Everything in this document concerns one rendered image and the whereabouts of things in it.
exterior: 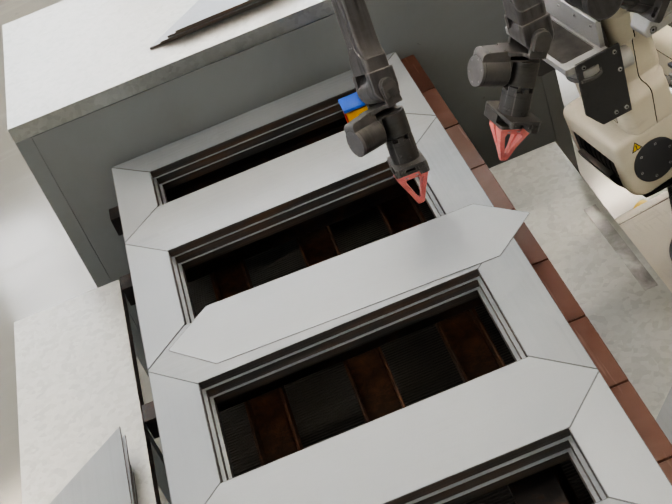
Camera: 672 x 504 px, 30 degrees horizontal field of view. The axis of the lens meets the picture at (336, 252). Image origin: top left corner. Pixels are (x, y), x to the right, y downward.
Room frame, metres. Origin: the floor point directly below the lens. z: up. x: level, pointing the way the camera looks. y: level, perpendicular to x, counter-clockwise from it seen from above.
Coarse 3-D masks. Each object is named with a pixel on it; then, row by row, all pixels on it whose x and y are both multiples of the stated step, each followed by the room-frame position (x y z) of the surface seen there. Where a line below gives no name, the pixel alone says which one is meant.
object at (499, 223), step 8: (480, 208) 1.95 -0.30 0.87; (488, 208) 1.94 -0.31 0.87; (496, 208) 1.93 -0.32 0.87; (504, 208) 1.93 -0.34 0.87; (480, 216) 1.93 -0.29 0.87; (488, 216) 1.92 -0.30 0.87; (496, 216) 1.91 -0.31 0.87; (504, 216) 1.90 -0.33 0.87; (512, 216) 1.89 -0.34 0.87; (488, 224) 1.90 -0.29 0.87; (496, 224) 1.89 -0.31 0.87; (504, 224) 1.88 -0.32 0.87; (512, 224) 1.87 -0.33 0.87; (488, 232) 1.87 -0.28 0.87; (496, 232) 1.87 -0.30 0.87; (504, 232) 1.86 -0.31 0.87; (512, 232) 1.85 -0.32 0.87; (496, 240) 1.84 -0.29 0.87; (504, 240) 1.83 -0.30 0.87; (496, 248) 1.82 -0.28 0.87; (504, 248) 1.81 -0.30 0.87
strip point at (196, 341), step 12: (204, 312) 1.98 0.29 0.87; (192, 324) 1.96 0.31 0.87; (204, 324) 1.94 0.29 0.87; (180, 336) 1.93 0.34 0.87; (192, 336) 1.92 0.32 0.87; (204, 336) 1.91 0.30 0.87; (180, 348) 1.90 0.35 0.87; (192, 348) 1.89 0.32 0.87; (204, 348) 1.87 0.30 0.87; (204, 360) 1.84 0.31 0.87; (216, 360) 1.82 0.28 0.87
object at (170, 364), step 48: (336, 96) 2.57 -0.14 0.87; (240, 144) 2.56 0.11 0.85; (336, 192) 2.23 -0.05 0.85; (432, 192) 2.08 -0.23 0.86; (240, 240) 2.22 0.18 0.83; (432, 288) 1.79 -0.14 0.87; (480, 288) 1.78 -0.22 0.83; (336, 336) 1.78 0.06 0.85; (240, 384) 1.78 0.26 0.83; (480, 480) 1.34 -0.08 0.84
